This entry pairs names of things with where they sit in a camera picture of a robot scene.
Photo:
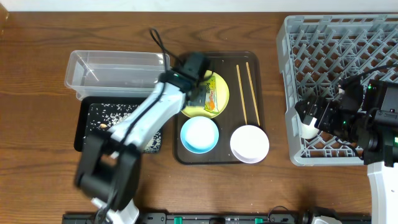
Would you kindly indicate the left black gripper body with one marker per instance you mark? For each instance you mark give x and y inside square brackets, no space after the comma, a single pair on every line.
[195,94]

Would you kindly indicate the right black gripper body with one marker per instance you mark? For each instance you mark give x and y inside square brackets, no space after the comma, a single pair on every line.
[319,109]

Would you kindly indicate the green snack wrapper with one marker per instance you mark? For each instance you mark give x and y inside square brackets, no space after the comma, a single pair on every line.
[211,104]

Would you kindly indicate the white cup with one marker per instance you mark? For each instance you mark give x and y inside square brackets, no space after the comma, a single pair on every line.
[309,131]

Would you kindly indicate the light blue bowl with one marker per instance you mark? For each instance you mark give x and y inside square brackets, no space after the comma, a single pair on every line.
[199,135]

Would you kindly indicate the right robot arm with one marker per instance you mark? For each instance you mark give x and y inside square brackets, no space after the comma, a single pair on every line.
[365,116]

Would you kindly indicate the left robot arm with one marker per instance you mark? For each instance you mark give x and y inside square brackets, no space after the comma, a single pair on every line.
[110,163]

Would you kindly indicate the grey dishwasher rack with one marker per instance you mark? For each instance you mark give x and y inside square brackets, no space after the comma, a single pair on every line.
[314,53]

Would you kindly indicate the yellow plate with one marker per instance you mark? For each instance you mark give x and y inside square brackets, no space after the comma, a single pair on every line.
[222,92]

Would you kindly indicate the left wooden chopstick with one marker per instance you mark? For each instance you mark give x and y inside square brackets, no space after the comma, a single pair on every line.
[241,94]

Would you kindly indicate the wooden chopstick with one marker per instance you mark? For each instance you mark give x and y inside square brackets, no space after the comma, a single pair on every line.
[241,94]
[253,93]

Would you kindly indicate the brown serving tray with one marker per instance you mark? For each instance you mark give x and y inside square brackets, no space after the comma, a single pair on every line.
[224,64]

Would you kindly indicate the right wooden chopstick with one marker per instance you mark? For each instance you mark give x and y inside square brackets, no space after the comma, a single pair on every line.
[253,93]

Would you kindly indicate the white bowl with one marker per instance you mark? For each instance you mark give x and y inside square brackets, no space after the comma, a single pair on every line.
[249,144]

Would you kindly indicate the food scraps rice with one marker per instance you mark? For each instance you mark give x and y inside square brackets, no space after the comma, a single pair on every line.
[102,116]

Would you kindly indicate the clear plastic bin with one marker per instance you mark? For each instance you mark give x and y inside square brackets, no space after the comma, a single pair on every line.
[114,73]

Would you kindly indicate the black tray bin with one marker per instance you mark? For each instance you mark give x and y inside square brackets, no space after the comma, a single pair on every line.
[85,104]

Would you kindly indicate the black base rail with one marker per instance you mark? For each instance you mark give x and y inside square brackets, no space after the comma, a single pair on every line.
[276,215]

